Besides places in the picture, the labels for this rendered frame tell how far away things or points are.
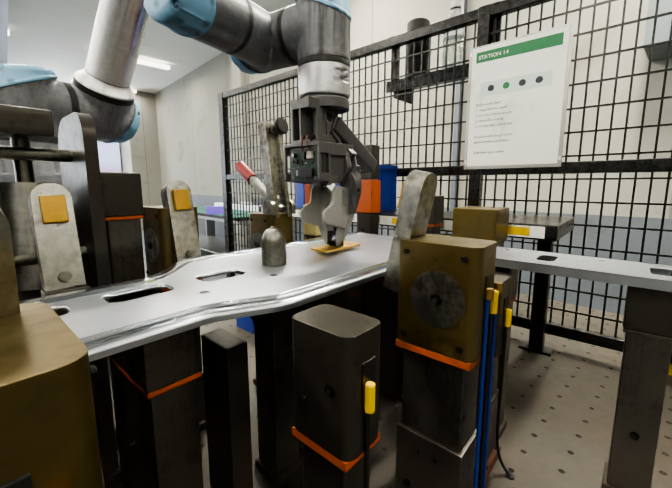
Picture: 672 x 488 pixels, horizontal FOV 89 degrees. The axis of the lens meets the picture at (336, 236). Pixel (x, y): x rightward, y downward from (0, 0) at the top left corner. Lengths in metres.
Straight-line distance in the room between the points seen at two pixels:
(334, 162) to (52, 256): 0.35
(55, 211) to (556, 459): 0.74
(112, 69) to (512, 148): 0.93
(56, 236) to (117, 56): 0.52
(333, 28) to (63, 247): 0.42
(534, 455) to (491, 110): 0.75
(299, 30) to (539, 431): 0.72
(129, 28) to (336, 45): 0.50
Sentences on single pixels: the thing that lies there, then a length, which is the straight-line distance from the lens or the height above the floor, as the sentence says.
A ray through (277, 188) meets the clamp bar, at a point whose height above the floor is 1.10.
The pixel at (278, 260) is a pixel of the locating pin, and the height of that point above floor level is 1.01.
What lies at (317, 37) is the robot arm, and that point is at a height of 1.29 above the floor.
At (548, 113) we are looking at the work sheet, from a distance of 0.98.
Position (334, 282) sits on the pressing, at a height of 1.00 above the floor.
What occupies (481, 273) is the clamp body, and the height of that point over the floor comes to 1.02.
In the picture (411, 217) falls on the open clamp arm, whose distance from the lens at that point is 0.38.
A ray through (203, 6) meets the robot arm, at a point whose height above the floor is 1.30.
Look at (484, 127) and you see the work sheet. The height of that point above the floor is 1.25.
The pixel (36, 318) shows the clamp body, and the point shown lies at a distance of 0.20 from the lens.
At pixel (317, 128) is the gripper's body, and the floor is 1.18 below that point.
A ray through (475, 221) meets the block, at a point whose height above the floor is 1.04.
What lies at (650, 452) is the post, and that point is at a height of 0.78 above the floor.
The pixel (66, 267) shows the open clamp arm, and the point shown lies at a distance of 0.49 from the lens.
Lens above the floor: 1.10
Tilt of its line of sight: 8 degrees down
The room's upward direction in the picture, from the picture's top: straight up
